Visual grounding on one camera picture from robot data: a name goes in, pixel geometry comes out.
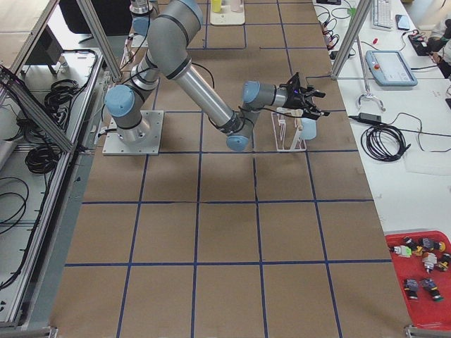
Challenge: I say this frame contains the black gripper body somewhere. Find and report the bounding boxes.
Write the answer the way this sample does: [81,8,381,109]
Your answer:
[278,72,309,109]

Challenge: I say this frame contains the light blue cup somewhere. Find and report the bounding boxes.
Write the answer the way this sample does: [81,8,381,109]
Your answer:
[300,118,317,140]

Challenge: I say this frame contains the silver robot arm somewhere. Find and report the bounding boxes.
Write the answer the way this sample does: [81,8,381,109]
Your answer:
[129,0,159,37]
[105,1,329,151]

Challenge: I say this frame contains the pink cup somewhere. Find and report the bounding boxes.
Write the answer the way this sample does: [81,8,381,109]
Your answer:
[230,0,242,13]

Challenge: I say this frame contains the yellow cup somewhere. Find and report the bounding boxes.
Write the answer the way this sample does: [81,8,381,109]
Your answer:
[211,0,222,13]

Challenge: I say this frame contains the black power adapter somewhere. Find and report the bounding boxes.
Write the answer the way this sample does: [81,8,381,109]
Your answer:
[358,112,382,125]

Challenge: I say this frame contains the silver reacher grabber tool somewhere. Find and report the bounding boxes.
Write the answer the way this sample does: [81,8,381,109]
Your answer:
[355,33,387,113]

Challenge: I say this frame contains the blue teach pendant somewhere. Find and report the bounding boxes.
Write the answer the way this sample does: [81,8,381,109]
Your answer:
[365,51,418,87]

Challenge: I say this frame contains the white keyboard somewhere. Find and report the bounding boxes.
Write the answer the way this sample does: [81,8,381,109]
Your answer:
[371,0,393,30]

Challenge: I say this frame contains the cream plastic tray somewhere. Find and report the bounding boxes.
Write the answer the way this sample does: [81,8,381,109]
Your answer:
[210,0,245,26]

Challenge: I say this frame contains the black smartphone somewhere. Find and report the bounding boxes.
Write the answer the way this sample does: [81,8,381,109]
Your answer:
[395,14,410,31]

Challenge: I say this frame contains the seated person white shirt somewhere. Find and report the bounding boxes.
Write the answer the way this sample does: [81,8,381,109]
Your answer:
[428,13,451,78]

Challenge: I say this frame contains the red parts bin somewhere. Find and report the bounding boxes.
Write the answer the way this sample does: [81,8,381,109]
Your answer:
[384,230,451,330]

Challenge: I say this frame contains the white wire cup rack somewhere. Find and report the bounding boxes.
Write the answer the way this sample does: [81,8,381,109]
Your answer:
[271,108,307,152]

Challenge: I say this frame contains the black coiled cable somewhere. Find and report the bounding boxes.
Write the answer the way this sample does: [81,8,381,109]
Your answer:
[365,125,412,163]

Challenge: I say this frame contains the aluminium frame post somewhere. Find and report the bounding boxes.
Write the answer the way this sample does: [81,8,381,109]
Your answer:
[330,0,372,80]

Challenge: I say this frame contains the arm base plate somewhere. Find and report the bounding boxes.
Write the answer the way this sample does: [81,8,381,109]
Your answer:
[103,111,164,156]

